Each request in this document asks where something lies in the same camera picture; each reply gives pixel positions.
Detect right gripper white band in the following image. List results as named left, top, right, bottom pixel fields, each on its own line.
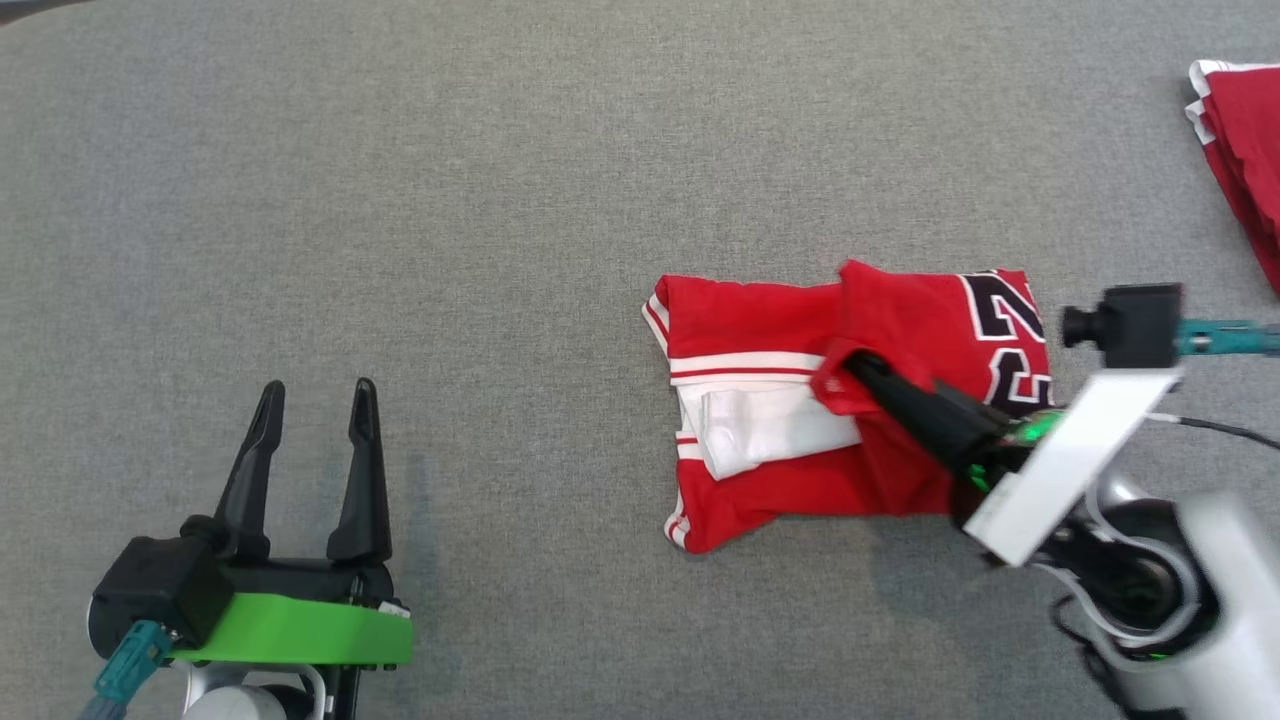
left=848, top=352, right=1183, bottom=568

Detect left camera cable teal plug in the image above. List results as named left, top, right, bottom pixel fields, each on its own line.
left=76, top=620, right=174, bottom=720

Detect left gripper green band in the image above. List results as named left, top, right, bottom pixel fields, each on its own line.
left=170, top=377, right=414, bottom=671

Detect right camera cable teal plug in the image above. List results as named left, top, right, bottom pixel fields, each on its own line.
left=1175, top=319, right=1280, bottom=357

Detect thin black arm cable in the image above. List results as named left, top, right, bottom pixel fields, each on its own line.
left=1145, top=411, right=1280, bottom=450

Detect red basketball jersey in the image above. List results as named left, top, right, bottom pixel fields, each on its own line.
left=643, top=260, right=1055, bottom=556

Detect red shorts with white stripe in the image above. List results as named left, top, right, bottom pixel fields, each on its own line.
left=1185, top=60, right=1280, bottom=297

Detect camera cable teal plug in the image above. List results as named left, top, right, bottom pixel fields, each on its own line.
left=1175, top=319, right=1280, bottom=357
left=76, top=620, right=174, bottom=720

